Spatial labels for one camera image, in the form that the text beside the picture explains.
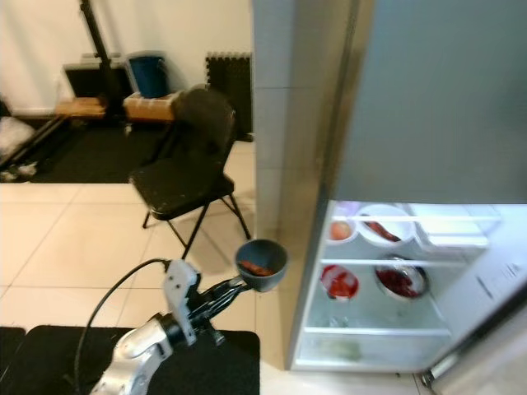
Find orange carrot piece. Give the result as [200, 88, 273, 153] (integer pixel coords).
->
[239, 259, 274, 277]

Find dark blue cup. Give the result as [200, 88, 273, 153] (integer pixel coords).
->
[234, 239, 289, 294]

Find glass fridge shelf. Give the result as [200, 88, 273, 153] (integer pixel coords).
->
[303, 326, 450, 339]
[333, 213, 495, 224]
[321, 257, 474, 269]

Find grey fridge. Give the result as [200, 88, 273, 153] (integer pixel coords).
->
[270, 0, 527, 373]

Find grey fridge lower door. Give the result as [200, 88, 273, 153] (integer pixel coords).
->
[420, 239, 527, 395]

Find wrapped bowl red food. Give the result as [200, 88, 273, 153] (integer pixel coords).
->
[319, 263, 360, 302]

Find black folding chair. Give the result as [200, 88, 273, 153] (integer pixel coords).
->
[129, 84, 252, 260]

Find white bowl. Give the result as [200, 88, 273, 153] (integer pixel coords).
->
[328, 216, 359, 246]
[356, 203, 414, 248]

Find green vegetables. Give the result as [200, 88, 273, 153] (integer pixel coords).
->
[313, 337, 359, 363]

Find orange peach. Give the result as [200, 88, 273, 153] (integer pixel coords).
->
[329, 221, 352, 241]

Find brown sausage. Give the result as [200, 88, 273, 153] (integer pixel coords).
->
[362, 221, 400, 242]

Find black floor mat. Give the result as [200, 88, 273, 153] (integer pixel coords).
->
[21, 325, 261, 395]
[0, 327, 27, 395]

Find steel bowl red food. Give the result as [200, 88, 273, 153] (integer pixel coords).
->
[373, 257, 429, 300]

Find black gym mat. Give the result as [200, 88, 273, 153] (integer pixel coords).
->
[0, 119, 174, 184]

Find wooden box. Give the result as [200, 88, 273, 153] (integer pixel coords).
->
[56, 97, 106, 119]
[124, 91, 184, 124]

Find blue bucket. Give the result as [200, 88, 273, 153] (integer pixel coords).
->
[126, 51, 167, 100]

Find white plastic container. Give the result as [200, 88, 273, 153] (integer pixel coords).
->
[412, 206, 499, 249]

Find white plastic bag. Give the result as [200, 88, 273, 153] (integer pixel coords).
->
[0, 115, 38, 161]

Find black metal rack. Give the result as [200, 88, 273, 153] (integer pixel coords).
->
[0, 0, 124, 182]

